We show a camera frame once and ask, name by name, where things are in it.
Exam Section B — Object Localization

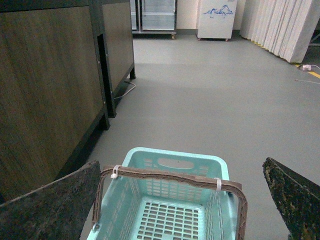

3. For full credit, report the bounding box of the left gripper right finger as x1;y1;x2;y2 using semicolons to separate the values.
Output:
262;157;320;240

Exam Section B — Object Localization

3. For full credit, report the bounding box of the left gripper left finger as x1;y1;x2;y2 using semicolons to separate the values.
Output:
0;160;101;240

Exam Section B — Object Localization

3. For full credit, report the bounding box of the brown basket handle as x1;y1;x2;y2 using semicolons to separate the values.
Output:
92;165;248;240

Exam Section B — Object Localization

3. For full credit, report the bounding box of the light blue plastic basket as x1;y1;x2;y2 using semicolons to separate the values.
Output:
88;147;238;240

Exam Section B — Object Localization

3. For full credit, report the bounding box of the white power strip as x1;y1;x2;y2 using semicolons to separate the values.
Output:
301;64;312;72

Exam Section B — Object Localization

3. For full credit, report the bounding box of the wooden display cabinet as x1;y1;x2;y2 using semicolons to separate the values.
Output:
0;0;135;202

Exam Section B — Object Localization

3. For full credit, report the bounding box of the white folding curtain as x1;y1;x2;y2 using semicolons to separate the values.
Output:
240;0;320;64

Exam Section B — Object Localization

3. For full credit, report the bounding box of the white chest freezer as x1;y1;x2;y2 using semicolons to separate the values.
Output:
196;0;237;41

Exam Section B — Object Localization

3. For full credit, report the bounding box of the glass door refrigerator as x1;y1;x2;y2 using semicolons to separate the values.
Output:
130;0;178;40

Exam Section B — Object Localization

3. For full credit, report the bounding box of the white cable on floor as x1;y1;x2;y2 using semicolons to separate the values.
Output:
113;80;137;100

